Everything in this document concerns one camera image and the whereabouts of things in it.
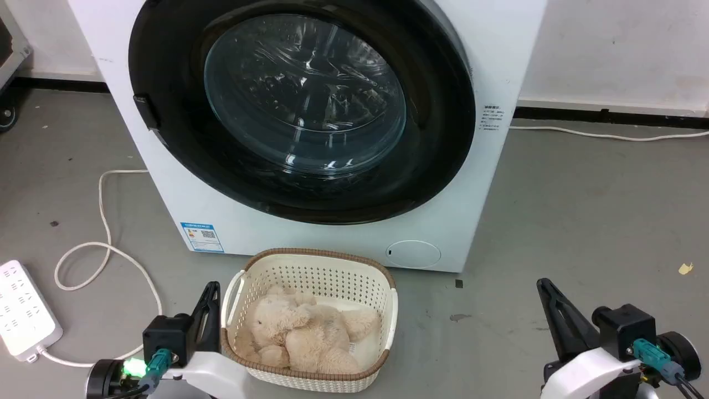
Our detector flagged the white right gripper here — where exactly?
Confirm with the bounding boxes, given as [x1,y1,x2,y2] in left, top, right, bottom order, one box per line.
[536,278,702,399]

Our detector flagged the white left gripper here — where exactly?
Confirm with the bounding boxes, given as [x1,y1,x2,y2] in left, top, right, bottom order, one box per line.
[86,281,247,399]

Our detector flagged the black round glass washer door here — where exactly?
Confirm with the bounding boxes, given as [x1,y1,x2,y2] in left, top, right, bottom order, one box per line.
[129,0,477,225]

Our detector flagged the white front-load washing machine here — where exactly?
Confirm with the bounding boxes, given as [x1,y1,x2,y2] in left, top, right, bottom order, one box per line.
[68,0,548,273]

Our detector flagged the blue energy label sticker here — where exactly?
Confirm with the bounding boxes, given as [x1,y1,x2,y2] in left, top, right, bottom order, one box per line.
[180,222,225,253]

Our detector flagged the beige plush teddy bear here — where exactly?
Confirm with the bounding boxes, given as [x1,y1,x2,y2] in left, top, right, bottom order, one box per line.
[235,285,382,375]

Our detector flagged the cream perforated laundry basket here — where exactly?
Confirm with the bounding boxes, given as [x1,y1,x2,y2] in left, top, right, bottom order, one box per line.
[220,248,399,393]

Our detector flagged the white oval filter cover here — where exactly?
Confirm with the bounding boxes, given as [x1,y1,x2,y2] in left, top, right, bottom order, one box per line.
[386,240,442,270]

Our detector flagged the white power strip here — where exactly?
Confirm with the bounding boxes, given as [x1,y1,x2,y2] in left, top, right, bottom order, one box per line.
[0,260,64,364]

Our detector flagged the small printed text sticker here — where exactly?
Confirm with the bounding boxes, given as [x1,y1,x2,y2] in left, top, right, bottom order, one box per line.
[481,104,506,132]

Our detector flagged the grey wheeled cart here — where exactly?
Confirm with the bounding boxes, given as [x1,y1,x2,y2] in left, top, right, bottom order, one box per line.
[0,0,33,134]

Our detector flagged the teal plug left gripper cable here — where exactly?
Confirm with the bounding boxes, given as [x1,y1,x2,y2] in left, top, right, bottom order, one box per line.
[114,347,173,399]

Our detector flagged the teal plug gripper cable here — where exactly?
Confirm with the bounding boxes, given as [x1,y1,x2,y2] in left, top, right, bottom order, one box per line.
[633,339,709,399]
[114,347,173,399]

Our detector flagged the teal plug right gripper cable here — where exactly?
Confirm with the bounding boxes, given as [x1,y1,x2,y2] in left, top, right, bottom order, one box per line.
[633,339,709,399]

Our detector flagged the white power strip cable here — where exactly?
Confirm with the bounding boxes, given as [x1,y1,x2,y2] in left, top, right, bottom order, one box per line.
[34,169,163,369]

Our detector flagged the thin white floor cable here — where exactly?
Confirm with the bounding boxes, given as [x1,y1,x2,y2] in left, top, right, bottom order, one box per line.
[510,126,709,142]

